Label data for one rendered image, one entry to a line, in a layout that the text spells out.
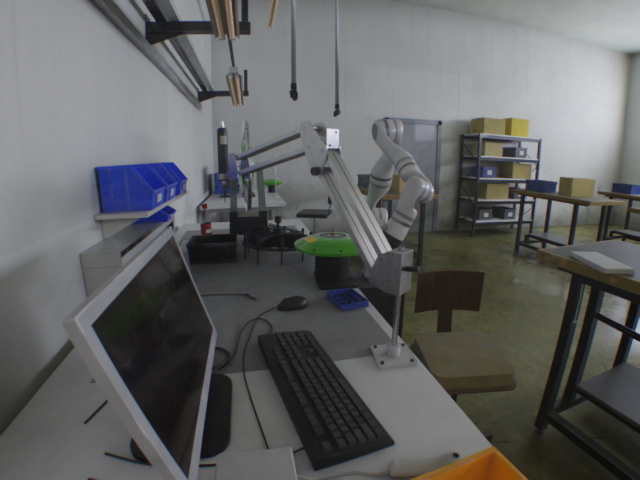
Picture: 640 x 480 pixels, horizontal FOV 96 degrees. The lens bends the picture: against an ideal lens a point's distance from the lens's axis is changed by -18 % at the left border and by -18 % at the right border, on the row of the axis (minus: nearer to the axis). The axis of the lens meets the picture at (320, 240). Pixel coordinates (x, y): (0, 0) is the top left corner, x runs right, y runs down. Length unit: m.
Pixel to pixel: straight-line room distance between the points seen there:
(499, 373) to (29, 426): 1.43
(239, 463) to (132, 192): 1.04
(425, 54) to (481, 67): 1.25
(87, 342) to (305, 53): 6.04
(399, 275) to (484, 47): 7.18
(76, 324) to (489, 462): 0.54
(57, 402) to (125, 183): 0.79
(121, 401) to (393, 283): 0.59
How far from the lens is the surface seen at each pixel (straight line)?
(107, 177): 1.40
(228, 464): 0.60
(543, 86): 8.69
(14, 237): 0.99
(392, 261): 0.79
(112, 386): 0.44
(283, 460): 0.59
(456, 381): 1.42
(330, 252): 1.26
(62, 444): 0.80
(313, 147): 0.91
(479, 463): 0.55
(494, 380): 1.48
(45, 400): 0.94
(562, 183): 5.80
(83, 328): 0.42
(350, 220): 0.86
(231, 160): 1.21
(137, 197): 1.37
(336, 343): 0.96
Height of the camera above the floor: 1.40
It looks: 14 degrees down
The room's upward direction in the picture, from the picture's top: straight up
